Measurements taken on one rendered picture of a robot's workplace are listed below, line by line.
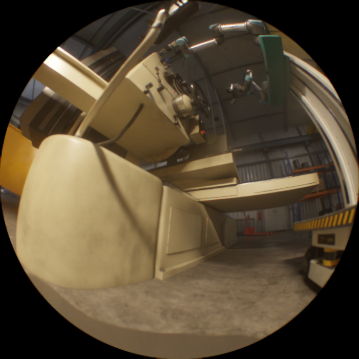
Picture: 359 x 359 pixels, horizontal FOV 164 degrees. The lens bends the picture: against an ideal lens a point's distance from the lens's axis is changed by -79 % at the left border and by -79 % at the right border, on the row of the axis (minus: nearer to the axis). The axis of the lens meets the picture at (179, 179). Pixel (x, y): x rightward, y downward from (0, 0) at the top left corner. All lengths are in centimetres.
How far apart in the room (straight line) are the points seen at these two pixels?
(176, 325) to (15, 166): 307
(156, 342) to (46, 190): 57
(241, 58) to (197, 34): 264
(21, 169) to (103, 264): 267
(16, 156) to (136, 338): 305
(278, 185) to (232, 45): 772
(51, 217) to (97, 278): 29
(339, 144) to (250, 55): 783
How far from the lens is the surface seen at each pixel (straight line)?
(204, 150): 131
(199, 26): 828
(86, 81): 108
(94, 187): 51
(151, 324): 45
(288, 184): 120
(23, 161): 304
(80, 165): 52
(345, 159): 91
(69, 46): 1129
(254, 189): 114
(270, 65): 116
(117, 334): 41
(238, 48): 829
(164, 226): 76
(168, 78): 129
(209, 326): 46
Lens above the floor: 32
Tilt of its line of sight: 22 degrees up
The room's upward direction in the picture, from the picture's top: 5 degrees clockwise
